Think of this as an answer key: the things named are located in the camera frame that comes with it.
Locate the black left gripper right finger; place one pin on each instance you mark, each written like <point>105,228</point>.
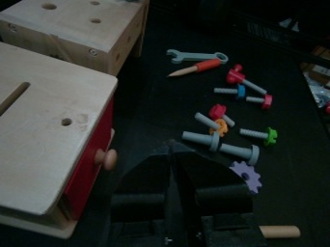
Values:
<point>209,180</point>

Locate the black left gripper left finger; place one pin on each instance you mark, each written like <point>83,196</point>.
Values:
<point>141,180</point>

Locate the purple toy gear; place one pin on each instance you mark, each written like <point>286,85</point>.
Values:
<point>252,180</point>

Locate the large grey toy bolt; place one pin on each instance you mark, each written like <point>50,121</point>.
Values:
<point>236,150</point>
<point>197,138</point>

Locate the red drawer with wooden knob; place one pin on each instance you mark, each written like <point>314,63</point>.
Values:
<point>85,180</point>

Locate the orange headed toy bolt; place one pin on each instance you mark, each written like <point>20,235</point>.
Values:
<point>220,128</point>

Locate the green headed toy bolt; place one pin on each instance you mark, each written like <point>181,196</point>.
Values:
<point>270,136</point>

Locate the pink headed toy bolt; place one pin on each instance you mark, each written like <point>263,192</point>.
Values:
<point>267,101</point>

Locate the wooden box with slot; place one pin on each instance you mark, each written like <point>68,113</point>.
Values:
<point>42,128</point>

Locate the blue headed toy bolt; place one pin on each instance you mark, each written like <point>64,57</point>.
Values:
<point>240,91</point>

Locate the red wing headed toy bolt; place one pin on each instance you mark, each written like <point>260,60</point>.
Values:
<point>235,77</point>

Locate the small red object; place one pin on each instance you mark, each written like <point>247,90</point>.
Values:
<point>327,107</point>

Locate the clear plastic bag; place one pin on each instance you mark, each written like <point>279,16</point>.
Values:
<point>319,93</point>

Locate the grey toy wrench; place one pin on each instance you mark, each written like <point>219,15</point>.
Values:
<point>192,56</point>

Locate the cardboard box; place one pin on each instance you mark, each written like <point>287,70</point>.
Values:
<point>319,69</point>

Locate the wooden bench block with holes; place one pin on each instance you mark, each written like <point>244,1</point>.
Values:
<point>64,25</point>

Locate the white triangular object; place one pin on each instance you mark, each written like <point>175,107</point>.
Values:
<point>288,24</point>

